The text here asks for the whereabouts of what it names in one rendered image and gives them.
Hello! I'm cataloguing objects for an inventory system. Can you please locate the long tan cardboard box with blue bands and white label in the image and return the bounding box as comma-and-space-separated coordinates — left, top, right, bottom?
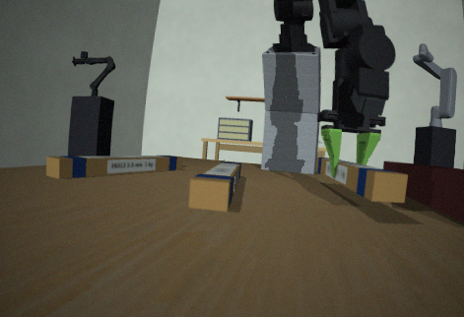
46, 156, 183, 179

